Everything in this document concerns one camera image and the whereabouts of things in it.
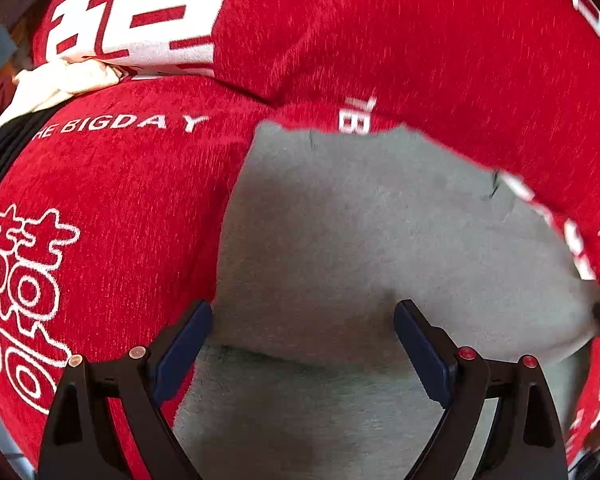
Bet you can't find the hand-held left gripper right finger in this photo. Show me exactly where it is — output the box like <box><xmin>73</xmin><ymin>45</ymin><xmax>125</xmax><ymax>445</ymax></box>
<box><xmin>394</xmin><ymin>299</ymin><xmax>569</xmax><ymax>480</ymax></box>

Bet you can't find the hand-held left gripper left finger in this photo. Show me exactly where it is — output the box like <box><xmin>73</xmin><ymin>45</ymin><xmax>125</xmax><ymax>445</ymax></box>
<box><xmin>39</xmin><ymin>300</ymin><xmax>214</xmax><ymax>480</ymax></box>

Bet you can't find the grey small cloth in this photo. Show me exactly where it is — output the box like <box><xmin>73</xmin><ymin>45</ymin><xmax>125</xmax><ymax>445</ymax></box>
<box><xmin>172</xmin><ymin>121</ymin><xmax>600</xmax><ymax>480</ymax></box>

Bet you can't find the black cloth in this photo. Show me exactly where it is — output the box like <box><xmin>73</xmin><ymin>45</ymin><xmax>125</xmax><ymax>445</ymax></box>
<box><xmin>0</xmin><ymin>106</ymin><xmax>56</xmax><ymax>213</ymax></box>

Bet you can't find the cream cloth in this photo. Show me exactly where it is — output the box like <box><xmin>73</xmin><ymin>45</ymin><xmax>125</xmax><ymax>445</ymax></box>
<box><xmin>0</xmin><ymin>59</ymin><xmax>123</xmax><ymax>128</ymax></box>

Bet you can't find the red printed blanket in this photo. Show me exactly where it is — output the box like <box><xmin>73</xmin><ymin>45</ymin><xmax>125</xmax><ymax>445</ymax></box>
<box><xmin>0</xmin><ymin>0</ymin><xmax>600</xmax><ymax>480</ymax></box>

